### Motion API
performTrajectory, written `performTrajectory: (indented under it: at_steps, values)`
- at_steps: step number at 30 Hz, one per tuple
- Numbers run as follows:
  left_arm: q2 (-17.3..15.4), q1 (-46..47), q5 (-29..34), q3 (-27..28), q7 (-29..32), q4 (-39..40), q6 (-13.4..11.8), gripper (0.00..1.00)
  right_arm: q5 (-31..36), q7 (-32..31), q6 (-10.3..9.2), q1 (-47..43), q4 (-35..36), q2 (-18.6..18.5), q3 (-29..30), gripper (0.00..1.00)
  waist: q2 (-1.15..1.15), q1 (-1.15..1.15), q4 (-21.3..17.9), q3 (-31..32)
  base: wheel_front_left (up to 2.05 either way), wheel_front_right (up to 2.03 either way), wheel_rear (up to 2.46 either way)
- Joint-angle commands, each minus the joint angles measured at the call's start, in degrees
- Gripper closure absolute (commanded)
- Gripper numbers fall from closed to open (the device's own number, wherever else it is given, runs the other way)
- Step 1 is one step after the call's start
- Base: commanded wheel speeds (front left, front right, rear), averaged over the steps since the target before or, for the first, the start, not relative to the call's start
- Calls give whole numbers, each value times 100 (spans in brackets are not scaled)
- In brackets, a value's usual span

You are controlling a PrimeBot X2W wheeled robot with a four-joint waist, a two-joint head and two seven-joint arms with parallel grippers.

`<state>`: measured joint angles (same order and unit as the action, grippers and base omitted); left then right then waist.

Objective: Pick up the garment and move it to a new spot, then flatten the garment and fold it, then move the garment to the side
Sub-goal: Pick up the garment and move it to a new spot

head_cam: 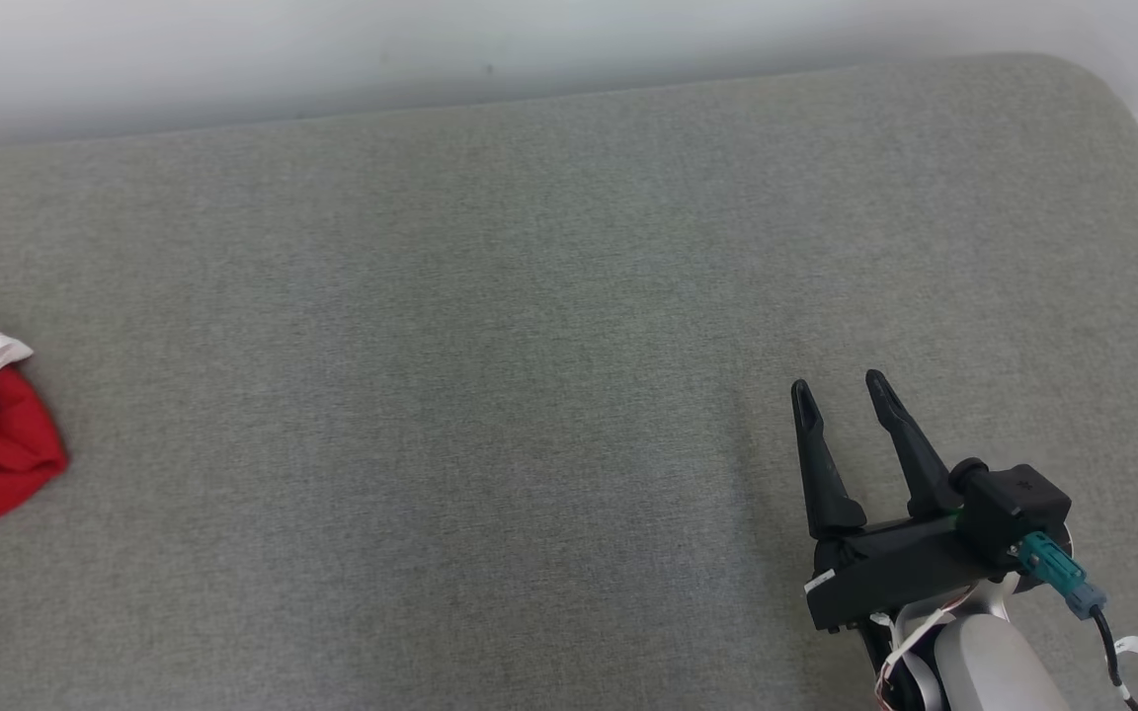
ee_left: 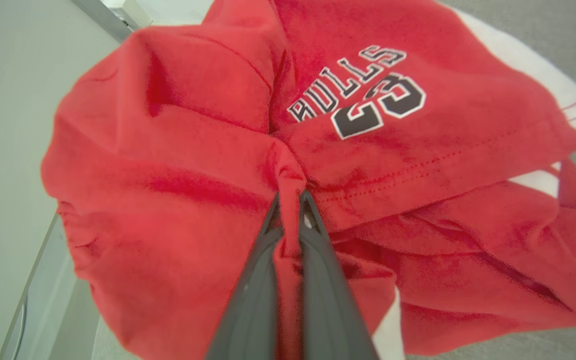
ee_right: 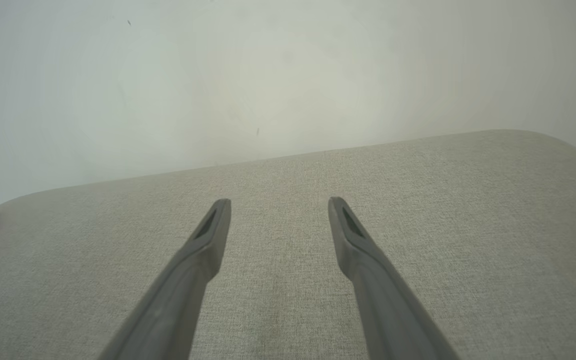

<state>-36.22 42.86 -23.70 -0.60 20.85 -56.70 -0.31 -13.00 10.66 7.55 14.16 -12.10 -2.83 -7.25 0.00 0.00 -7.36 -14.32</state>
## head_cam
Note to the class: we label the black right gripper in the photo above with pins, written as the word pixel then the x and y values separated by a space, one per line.
pixel 885 573

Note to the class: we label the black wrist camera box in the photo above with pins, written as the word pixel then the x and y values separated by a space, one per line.
pixel 1014 509

